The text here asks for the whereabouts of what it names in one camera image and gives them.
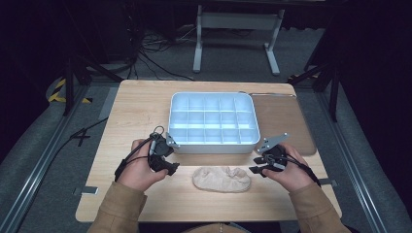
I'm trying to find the person's right hand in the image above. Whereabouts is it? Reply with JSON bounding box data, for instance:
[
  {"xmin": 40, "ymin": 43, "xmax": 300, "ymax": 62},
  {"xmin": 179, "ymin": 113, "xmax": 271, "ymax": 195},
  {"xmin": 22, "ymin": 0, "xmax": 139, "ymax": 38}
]
[{"xmin": 260, "ymin": 143, "xmax": 314, "ymax": 193}]

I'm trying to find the black tape cross mark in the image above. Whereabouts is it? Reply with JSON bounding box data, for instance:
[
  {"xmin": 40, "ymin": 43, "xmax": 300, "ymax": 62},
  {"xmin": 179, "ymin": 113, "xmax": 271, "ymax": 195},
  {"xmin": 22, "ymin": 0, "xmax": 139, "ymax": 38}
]
[{"xmin": 70, "ymin": 127, "xmax": 92, "ymax": 148}]

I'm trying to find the yellow black hazard tape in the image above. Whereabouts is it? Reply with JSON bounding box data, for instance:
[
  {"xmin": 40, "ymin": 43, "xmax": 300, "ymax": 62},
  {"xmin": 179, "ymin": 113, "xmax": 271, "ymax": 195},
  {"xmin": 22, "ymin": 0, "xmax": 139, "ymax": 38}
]
[{"xmin": 48, "ymin": 78, "xmax": 94, "ymax": 105}]

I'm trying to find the grey metal desk frame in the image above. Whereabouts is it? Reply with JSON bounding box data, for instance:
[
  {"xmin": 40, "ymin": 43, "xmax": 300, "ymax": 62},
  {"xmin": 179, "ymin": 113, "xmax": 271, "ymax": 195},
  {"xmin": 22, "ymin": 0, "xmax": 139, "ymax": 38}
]
[{"xmin": 192, "ymin": 4, "xmax": 287, "ymax": 77}]

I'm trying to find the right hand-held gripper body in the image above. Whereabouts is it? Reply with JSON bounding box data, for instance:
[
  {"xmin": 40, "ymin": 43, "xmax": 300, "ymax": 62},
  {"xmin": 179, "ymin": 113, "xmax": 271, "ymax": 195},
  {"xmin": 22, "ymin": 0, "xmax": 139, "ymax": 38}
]
[{"xmin": 256, "ymin": 131, "xmax": 290, "ymax": 173}]

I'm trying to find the right hand-held gripper black cable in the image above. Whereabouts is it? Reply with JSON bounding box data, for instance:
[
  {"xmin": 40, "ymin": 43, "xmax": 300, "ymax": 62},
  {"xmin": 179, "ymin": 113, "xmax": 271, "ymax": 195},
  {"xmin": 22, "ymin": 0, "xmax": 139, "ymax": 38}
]
[{"xmin": 263, "ymin": 152, "xmax": 323, "ymax": 188}]

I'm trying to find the bundle of black floor cables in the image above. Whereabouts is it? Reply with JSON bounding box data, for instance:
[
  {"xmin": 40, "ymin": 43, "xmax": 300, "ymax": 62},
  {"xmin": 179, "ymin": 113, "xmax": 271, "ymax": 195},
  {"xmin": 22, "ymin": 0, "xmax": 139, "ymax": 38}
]
[{"xmin": 124, "ymin": 27, "xmax": 196, "ymax": 83}]

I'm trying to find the brown flat board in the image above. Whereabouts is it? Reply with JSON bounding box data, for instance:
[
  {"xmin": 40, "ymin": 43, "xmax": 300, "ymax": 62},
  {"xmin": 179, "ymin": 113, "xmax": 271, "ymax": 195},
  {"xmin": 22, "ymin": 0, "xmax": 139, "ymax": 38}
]
[{"xmin": 251, "ymin": 94, "xmax": 318, "ymax": 156}]

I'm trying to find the long grey floor tape strip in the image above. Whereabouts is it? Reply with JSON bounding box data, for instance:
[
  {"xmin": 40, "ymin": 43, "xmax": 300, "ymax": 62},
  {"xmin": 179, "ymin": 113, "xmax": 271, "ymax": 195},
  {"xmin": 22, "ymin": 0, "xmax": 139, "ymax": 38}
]
[{"xmin": 97, "ymin": 85, "xmax": 120, "ymax": 121}]

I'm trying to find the white divided storage box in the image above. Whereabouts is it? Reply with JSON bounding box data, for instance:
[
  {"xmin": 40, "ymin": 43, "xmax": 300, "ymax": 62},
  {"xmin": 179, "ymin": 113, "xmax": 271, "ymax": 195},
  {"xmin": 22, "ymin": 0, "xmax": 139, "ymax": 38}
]
[{"xmin": 167, "ymin": 91, "xmax": 261, "ymax": 155}]

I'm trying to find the person's left hand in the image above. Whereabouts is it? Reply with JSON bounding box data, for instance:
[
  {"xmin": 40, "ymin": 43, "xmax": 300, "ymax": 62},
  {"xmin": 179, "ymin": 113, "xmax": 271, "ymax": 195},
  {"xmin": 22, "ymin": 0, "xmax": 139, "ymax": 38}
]
[{"xmin": 116, "ymin": 138, "xmax": 170, "ymax": 192}]

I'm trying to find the black floor cable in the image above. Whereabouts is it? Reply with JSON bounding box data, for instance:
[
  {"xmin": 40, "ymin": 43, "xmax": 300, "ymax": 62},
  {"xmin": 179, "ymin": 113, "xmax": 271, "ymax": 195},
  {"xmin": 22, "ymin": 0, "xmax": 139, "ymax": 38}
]
[{"xmin": 48, "ymin": 116, "xmax": 109, "ymax": 173}]

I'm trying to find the person's tan jacket torso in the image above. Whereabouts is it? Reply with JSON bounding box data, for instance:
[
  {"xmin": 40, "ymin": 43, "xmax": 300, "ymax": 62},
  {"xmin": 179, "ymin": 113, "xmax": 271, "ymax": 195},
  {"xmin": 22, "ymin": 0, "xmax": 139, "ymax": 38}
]
[{"xmin": 179, "ymin": 221, "xmax": 255, "ymax": 233}]

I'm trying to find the black tripod stand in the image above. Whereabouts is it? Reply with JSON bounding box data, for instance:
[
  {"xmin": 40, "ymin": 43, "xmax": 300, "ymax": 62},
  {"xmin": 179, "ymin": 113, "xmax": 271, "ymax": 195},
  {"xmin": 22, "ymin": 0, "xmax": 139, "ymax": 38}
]
[
  {"xmin": 62, "ymin": 52, "xmax": 124, "ymax": 117},
  {"xmin": 287, "ymin": 59, "xmax": 342, "ymax": 123}
]

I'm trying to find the beige sock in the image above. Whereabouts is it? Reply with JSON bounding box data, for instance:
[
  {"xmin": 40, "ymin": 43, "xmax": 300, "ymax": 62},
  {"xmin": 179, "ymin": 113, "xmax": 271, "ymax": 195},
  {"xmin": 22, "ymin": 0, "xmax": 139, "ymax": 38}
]
[{"xmin": 191, "ymin": 165, "xmax": 253, "ymax": 194}]

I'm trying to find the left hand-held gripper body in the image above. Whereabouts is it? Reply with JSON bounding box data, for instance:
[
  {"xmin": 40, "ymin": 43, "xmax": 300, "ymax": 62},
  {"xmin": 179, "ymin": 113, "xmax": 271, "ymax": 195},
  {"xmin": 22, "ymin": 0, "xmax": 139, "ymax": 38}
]
[{"xmin": 148, "ymin": 130, "xmax": 181, "ymax": 173}]

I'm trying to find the aluminium floor rail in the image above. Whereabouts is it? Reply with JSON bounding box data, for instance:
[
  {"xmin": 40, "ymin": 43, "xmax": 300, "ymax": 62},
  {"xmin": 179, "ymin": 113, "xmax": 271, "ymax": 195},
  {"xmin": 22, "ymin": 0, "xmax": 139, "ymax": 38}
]
[
  {"xmin": 314, "ymin": 91, "xmax": 390, "ymax": 233},
  {"xmin": 0, "ymin": 85, "xmax": 90, "ymax": 233}
]

